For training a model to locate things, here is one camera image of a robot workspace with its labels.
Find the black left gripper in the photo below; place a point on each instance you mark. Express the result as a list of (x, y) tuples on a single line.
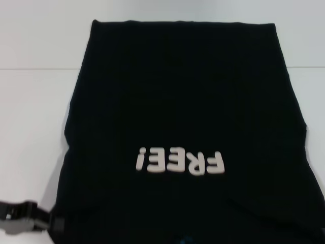
[(20, 218)]

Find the black shirt with FREE print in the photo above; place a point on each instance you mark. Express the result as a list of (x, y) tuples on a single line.
[(177, 101)]

